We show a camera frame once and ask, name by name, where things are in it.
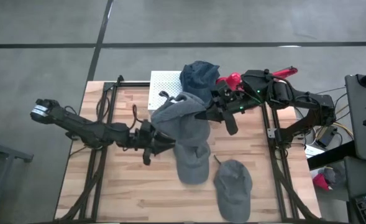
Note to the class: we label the dark grey metal stand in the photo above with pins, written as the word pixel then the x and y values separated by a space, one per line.
pixel 8 152

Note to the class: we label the silver frame bracket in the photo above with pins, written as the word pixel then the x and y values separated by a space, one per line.
pixel 271 133

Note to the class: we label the black aluminium frame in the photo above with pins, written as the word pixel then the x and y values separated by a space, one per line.
pixel 133 84
pixel 274 168

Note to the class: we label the black bar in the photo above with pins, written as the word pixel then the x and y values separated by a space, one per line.
pixel 328 157

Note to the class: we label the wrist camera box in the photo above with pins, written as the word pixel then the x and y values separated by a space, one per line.
pixel 224 91
pixel 146 128

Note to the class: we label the grey object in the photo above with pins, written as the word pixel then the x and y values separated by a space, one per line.
pixel 330 175

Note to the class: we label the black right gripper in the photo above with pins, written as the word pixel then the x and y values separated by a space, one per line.
pixel 230 124

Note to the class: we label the white perforated shelf rack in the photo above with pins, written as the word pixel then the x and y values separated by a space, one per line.
pixel 164 87

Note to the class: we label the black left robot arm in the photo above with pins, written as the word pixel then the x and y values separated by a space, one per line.
pixel 77 126

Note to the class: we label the black power adapter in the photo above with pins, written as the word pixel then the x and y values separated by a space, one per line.
pixel 325 140

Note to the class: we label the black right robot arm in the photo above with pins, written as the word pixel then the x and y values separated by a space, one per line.
pixel 310 102

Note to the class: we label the grey cart top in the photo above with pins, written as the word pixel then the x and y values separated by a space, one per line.
pixel 363 102

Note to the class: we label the red desk lamp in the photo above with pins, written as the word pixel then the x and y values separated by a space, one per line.
pixel 234 79

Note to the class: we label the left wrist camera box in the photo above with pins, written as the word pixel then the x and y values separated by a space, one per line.
pixel 146 128

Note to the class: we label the white paper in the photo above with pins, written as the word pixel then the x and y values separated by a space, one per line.
pixel 313 152

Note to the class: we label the dark navy cap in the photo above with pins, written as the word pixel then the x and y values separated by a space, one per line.
pixel 199 77

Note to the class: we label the red cloth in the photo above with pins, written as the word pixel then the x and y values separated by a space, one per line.
pixel 321 182

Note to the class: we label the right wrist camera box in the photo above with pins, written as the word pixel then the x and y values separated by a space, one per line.
pixel 224 91

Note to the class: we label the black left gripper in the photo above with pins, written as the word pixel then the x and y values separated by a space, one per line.
pixel 147 144

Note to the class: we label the grey cotton cap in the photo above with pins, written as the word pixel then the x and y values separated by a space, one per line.
pixel 232 193
pixel 192 168
pixel 182 121

